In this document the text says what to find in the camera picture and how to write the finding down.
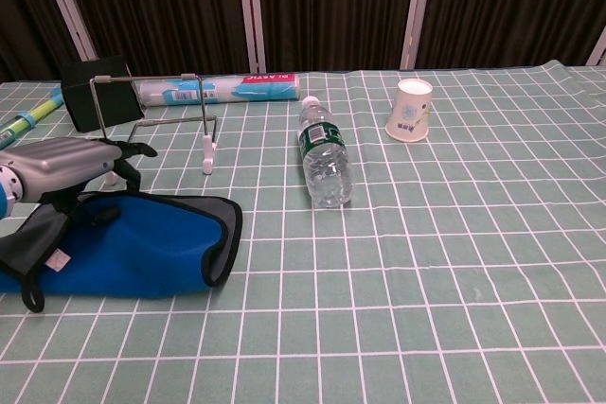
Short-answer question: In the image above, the green checked tablecloth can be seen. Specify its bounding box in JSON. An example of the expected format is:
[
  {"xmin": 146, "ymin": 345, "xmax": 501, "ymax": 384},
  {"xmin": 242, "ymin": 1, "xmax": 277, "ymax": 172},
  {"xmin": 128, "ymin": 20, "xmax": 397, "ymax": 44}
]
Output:
[{"xmin": 0, "ymin": 58, "xmax": 606, "ymax": 404}]

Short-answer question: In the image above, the white paper cup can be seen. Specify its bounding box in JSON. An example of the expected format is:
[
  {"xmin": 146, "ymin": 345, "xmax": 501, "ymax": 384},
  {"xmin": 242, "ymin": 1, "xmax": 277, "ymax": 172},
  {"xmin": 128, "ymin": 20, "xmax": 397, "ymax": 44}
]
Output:
[{"xmin": 383, "ymin": 78, "xmax": 435, "ymax": 144}]

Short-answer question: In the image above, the white partition frame post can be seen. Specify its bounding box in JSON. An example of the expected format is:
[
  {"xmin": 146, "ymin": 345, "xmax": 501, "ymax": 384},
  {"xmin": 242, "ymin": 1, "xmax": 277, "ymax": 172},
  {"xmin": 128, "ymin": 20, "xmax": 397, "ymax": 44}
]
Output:
[
  {"xmin": 400, "ymin": 0, "xmax": 437, "ymax": 70},
  {"xmin": 235, "ymin": 0, "xmax": 267, "ymax": 72},
  {"xmin": 35, "ymin": 0, "xmax": 99, "ymax": 62},
  {"xmin": 585, "ymin": 25, "xmax": 606, "ymax": 67}
]

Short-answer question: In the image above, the metal wire rack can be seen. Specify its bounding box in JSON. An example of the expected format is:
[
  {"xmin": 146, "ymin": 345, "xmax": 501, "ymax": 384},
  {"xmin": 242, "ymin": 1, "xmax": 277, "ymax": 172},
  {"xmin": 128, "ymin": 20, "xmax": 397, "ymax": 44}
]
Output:
[{"xmin": 89, "ymin": 72, "xmax": 220, "ymax": 186}]

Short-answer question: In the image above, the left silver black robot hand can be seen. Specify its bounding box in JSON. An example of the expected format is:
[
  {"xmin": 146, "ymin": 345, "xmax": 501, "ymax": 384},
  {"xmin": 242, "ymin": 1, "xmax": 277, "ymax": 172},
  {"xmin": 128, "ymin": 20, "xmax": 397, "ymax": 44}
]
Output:
[{"xmin": 0, "ymin": 136, "xmax": 158, "ymax": 229}]

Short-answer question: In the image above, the clear plastic water bottle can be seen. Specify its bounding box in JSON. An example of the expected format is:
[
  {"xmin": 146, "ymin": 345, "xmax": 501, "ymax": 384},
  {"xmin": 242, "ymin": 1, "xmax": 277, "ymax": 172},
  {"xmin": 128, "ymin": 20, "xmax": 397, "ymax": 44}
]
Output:
[{"xmin": 296, "ymin": 95, "xmax": 355, "ymax": 209}]

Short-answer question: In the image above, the blue towel with black trim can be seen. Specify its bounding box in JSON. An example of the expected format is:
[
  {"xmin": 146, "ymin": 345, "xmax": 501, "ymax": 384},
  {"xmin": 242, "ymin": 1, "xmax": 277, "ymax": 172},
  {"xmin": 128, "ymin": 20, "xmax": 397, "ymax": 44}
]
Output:
[{"xmin": 0, "ymin": 190, "xmax": 243, "ymax": 314}]

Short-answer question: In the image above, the black box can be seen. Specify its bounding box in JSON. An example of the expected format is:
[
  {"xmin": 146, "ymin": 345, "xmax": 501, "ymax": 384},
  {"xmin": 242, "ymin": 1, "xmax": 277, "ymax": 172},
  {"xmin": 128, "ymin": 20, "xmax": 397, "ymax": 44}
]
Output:
[{"xmin": 60, "ymin": 54, "xmax": 146, "ymax": 133}]

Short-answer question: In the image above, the plastic wrap roll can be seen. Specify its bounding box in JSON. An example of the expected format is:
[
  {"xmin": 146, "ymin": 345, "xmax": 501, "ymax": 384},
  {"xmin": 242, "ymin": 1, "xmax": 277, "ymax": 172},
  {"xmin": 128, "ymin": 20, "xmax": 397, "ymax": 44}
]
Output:
[{"xmin": 134, "ymin": 72, "xmax": 303, "ymax": 108}]

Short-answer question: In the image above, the green blue toy water pump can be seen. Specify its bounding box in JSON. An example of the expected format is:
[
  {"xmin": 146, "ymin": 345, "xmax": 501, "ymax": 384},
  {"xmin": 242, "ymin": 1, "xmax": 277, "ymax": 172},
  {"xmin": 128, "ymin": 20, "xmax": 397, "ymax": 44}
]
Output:
[{"xmin": 0, "ymin": 90, "xmax": 65, "ymax": 152}]

